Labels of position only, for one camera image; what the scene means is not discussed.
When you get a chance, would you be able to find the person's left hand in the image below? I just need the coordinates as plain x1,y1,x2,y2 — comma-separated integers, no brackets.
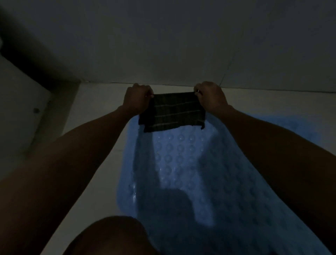
122,83,155,116

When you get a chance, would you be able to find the person's right hand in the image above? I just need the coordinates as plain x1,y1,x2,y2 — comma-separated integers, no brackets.
194,81,229,115

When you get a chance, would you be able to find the dark striped cloth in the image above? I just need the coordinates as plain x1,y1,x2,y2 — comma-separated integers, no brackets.
138,92,206,133

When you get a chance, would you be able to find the person's right forearm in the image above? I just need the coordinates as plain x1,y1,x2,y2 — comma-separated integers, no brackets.
213,105,336,255

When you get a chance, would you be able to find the person's left forearm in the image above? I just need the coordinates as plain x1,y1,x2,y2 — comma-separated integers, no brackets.
0,106,137,255

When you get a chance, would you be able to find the blue bubble-textured bath mat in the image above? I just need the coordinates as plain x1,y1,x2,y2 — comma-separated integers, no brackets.
117,112,332,255

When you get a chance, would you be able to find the white door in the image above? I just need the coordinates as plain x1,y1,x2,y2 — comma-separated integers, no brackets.
0,37,51,182

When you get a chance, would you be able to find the person's knee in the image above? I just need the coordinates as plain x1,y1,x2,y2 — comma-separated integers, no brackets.
63,216,158,255

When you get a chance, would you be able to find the dark door frame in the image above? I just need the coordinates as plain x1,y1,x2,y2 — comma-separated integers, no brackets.
0,8,80,155

